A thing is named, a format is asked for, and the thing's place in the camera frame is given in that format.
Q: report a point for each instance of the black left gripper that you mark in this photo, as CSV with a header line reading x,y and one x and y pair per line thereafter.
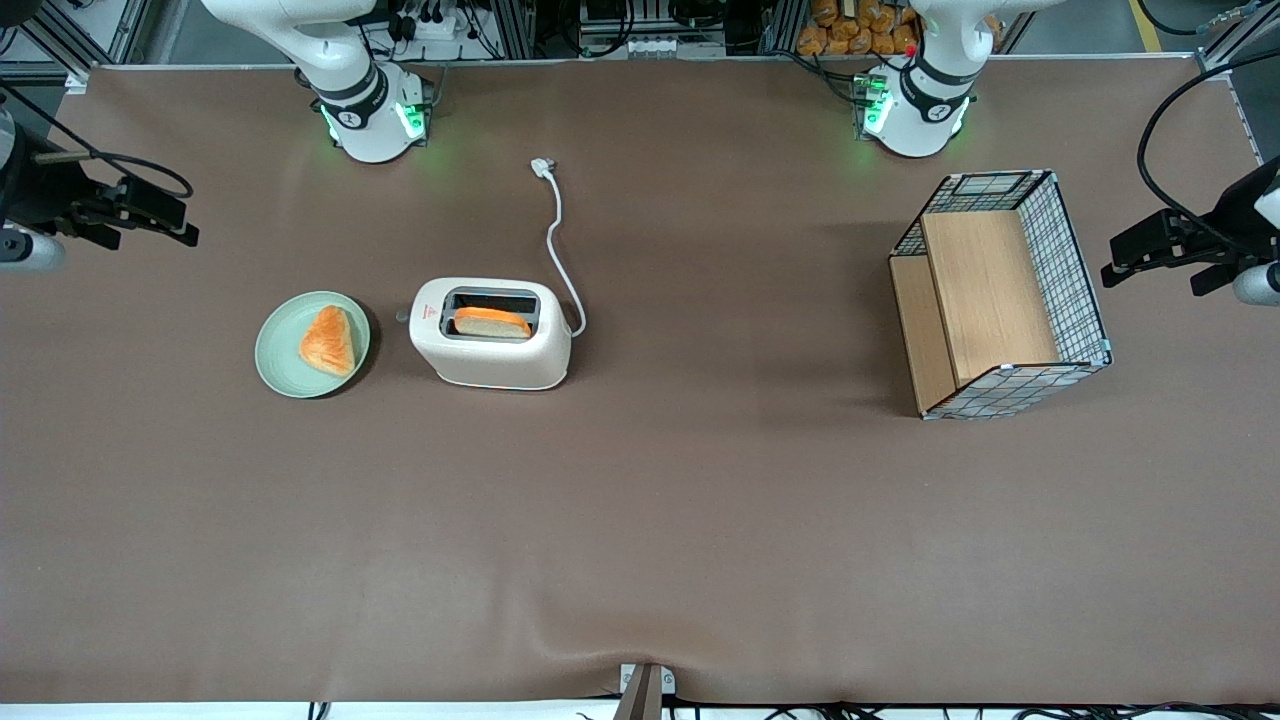
x,y
1233,222

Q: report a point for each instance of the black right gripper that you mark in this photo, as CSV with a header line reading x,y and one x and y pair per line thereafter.
x,y
40,192

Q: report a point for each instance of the white two-slot toaster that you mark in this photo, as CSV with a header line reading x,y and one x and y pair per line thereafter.
x,y
495,365

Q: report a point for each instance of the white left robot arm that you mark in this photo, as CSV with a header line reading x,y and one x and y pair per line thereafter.
x,y
915,110

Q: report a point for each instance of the light wooden step shelf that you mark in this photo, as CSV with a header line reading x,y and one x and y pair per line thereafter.
x,y
985,290

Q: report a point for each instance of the pale green round plate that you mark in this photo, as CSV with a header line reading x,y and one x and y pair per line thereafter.
x,y
280,350

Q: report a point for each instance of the triangular orange bread piece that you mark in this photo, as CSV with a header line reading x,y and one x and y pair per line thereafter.
x,y
330,345

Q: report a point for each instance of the white power strip black plugs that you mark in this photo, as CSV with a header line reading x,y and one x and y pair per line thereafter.
x,y
435,25

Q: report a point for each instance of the toast slice orange crust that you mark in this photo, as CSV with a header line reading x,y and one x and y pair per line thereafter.
x,y
490,323

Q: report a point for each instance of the pile of orange bread rolls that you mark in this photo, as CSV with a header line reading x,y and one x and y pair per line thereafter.
x,y
850,30

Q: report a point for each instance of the left wrist camera silver lens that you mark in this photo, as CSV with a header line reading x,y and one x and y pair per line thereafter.
x,y
1258,285

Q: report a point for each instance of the wrist camera silver lens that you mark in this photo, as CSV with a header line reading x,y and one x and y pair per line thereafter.
x,y
1258,285
30,250

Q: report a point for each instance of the right wrist camera silver lens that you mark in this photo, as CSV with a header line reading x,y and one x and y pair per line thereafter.
x,y
30,250

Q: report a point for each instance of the grey table edge bracket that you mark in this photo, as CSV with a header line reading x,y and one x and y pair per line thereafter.
x,y
645,690

